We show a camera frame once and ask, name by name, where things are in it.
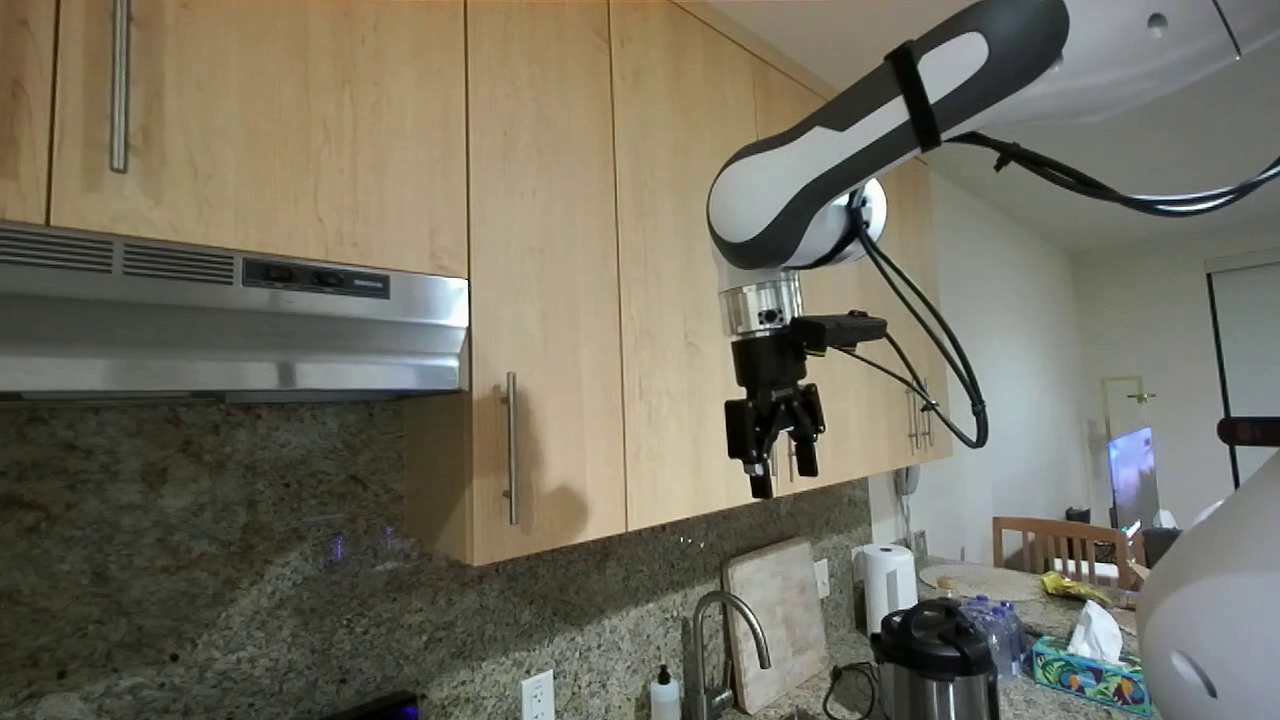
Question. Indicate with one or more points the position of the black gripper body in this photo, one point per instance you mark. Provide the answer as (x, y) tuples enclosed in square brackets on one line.
[(771, 362)]

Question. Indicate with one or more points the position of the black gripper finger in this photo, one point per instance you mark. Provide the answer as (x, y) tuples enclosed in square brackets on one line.
[(757, 455), (810, 432)]

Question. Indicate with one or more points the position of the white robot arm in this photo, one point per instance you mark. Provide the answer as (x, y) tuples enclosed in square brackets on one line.
[(825, 161)]

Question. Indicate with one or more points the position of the light wood cabinet body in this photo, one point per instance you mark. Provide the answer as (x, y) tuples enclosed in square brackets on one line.
[(447, 464)]

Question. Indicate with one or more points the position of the wide light wood cabinet door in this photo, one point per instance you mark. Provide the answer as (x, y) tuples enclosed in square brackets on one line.
[(266, 122)]

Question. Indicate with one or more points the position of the pale grey cutting board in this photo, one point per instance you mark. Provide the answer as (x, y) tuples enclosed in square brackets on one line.
[(783, 612)]

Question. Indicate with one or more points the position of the white paper towel roll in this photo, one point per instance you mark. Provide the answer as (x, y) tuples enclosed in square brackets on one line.
[(884, 587)]

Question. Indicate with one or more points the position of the steel kitchen faucet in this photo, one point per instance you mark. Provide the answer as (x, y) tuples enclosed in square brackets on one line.
[(699, 667)]

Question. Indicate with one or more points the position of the white soap bottle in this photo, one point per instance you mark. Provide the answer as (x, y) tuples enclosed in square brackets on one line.
[(666, 696)]

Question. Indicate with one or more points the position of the clear plastic bottles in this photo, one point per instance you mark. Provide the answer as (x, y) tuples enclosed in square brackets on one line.
[(992, 626)]

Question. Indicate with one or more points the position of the wooden chair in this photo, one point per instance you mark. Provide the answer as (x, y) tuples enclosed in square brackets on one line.
[(1063, 528)]

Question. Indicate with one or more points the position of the yellow packet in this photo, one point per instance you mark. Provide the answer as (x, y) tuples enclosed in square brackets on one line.
[(1072, 587)]

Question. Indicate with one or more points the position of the white tissue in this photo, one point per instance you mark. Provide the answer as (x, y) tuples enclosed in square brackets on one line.
[(1097, 631)]

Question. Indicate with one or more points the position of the teal patterned tissue box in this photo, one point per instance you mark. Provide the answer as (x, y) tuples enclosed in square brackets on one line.
[(1087, 677)]

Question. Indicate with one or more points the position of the dark framed window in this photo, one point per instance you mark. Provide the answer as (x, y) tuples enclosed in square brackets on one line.
[(1253, 347)]

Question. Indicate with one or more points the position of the black electric stove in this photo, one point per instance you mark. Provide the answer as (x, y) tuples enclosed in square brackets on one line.
[(380, 711)]

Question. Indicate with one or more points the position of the stainless steel range hood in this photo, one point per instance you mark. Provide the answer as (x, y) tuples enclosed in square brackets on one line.
[(202, 334)]

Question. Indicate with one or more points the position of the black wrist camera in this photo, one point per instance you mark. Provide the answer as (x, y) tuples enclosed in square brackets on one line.
[(847, 328)]

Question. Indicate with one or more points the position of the small white wall outlet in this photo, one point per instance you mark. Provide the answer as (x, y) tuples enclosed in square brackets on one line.
[(821, 579)]

